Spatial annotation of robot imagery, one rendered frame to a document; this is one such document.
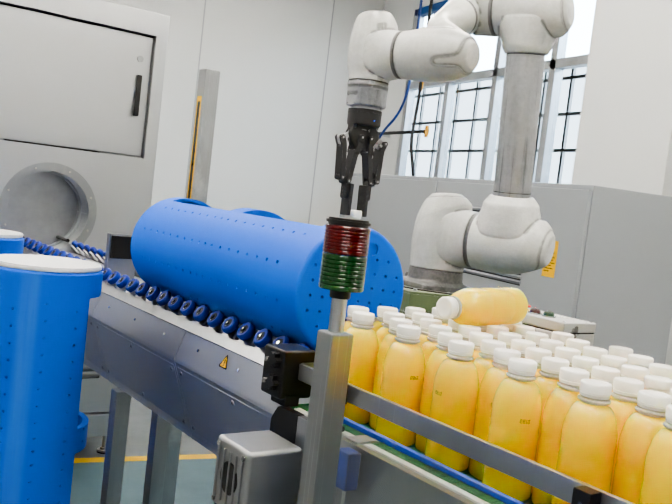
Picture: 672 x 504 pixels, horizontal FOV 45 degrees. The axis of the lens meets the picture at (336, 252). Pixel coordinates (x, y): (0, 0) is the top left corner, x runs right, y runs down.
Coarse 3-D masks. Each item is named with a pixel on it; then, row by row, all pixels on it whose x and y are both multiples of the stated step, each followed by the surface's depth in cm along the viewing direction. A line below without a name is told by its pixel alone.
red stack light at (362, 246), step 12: (336, 228) 111; (348, 228) 110; (360, 228) 111; (324, 240) 113; (336, 240) 111; (348, 240) 111; (360, 240) 111; (336, 252) 111; (348, 252) 111; (360, 252) 111
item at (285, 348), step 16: (272, 352) 148; (288, 352) 147; (304, 352) 149; (272, 368) 150; (288, 368) 148; (272, 384) 148; (288, 384) 148; (304, 384) 150; (272, 400) 151; (288, 400) 148
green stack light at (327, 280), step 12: (324, 252) 113; (324, 264) 112; (336, 264) 111; (348, 264) 111; (360, 264) 112; (324, 276) 112; (336, 276) 111; (348, 276) 111; (360, 276) 112; (324, 288) 112; (336, 288) 111; (348, 288) 111; (360, 288) 112
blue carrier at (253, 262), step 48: (144, 240) 224; (192, 240) 202; (240, 240) 186; (288, 240) 172; (384, 240) 174; (192, 288) 203; (240, 288) 181; (288, 288) 165; (384, 288) 175; (288, 336) 173
